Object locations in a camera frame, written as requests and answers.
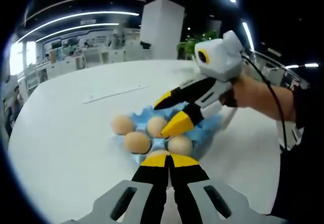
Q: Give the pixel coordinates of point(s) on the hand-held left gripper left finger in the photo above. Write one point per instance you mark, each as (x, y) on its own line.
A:
(149, 181)

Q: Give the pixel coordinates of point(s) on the white low cabinet row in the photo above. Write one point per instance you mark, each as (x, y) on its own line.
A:
(58, 64)

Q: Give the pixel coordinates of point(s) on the person's right hand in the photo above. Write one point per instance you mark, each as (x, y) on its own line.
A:
(244, 92)

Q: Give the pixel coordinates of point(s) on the white ceiling air conditioner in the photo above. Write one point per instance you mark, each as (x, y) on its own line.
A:
(88, 21)

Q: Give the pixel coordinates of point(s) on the green potted plant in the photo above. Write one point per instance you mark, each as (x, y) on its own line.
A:
(187, 45)

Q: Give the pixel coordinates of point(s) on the person's black clothing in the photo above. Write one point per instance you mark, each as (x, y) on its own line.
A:
(303, 171)

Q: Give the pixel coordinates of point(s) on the small black device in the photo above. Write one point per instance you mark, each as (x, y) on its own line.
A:
(145, 45)

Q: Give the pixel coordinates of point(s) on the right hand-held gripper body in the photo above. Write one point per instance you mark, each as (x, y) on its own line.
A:
(220, 57)

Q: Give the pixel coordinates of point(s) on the white square pillar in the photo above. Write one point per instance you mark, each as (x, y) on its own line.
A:
(162, 29)

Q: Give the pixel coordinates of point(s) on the single tan egg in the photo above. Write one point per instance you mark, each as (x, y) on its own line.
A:
(180, 145)
(122, 125)
(136, 143)
(155, 126)

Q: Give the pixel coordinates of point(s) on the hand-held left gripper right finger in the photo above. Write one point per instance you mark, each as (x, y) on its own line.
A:
(187, 181)

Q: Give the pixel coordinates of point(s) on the blue egg tray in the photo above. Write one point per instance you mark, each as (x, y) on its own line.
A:
(143, 117)

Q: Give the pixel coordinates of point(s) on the short ceiling light strip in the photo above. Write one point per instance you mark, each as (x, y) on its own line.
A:
(311, 65)
(293, 67)

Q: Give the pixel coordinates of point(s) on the white worn device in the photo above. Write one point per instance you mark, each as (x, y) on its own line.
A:
(293, 133)

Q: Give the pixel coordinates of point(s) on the white table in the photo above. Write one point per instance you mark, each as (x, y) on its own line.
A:
(63, 145)

